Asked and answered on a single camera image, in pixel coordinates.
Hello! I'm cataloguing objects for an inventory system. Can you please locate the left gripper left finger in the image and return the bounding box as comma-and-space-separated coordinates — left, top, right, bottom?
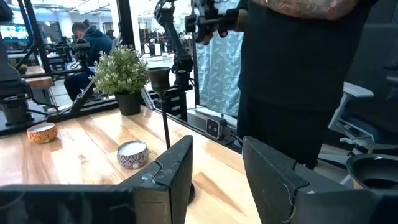
119, 135, 195, 224

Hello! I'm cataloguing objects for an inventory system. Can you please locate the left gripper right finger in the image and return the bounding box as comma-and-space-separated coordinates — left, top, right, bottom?
242, 136, 346, 224

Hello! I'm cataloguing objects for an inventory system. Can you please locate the purple patterned candle tin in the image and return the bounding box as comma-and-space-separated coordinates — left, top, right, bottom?
116, 140, 149, 170

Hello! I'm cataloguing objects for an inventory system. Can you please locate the orange candle tin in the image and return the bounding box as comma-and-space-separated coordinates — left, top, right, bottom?
26, 122, 58, 145

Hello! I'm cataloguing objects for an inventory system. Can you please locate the person's right forearm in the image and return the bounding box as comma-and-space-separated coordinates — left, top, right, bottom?
250, 0, 361, 21

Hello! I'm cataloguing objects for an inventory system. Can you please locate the person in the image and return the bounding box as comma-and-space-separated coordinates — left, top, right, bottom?
63, 19, 114, 102
236, 0, 379, 170

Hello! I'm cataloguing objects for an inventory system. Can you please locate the teal patterned curtain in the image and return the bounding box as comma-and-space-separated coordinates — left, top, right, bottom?
195, 30, 244, 118

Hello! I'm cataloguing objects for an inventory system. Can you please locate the potted plant black pot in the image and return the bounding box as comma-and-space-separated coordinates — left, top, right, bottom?
90, 45, 152, 116

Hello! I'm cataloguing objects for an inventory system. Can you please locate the grey office chair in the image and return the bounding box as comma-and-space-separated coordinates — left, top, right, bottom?
318, 81, 398, 187

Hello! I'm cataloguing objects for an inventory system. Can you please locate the person's right hand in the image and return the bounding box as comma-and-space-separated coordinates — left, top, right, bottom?
200, 8, 251, 45

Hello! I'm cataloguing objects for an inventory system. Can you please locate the background wooden table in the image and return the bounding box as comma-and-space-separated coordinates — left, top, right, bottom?
24, 65, 54, 90

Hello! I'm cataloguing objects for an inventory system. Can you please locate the lit monitor screen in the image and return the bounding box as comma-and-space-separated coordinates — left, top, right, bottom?
0, 24, 29, 40

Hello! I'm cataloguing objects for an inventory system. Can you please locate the grey table-level camera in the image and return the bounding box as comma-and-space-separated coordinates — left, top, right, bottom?
205, 116, 228, 140

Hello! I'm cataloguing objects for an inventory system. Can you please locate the black aluminium table frame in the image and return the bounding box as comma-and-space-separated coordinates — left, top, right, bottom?
0, 86, 242, 153

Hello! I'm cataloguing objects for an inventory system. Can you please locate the black frame post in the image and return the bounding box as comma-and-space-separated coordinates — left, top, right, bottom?
116, 0, 137, 49

